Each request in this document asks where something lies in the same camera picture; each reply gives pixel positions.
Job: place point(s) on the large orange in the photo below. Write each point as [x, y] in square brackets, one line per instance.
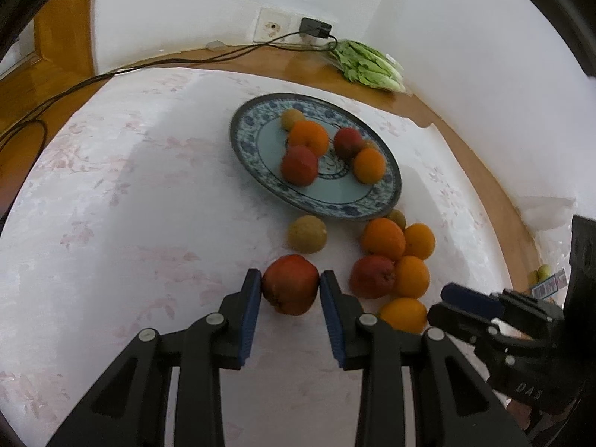
[311, 135]
[405, 314]

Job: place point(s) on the yellow-green plum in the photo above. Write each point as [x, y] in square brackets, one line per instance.
[367, 143]
[290, 117]

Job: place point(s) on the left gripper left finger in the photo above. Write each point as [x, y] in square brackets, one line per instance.
[127, 405]

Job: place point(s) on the brownish green pear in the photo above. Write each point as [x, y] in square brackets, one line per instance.
[307, 234]

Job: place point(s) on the white wall socket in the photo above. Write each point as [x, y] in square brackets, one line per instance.
[283, 25]

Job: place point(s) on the bagged green lettuce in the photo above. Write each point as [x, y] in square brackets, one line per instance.
[364, 65]

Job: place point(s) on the blue patterned ceramic plate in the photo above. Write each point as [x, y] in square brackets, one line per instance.
[285, 142]

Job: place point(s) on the small red apple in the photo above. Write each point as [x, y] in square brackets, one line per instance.
[347, 143]

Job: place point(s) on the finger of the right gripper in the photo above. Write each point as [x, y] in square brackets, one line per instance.
[479, 300]
[470, 330]

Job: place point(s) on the small brownish green fruit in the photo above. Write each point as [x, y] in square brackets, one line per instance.
[398, 218]

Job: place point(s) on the person's right hand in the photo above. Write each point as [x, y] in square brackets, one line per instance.
[520, 412]

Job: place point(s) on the white floral tablecloth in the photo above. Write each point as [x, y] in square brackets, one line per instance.
[138, 214]

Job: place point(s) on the white plastic bag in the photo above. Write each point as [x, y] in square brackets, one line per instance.
[545, 213]

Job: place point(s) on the black power adapter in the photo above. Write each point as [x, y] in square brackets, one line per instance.
[315, 28]

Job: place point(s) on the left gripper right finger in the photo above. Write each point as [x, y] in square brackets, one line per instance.
[452, 405]

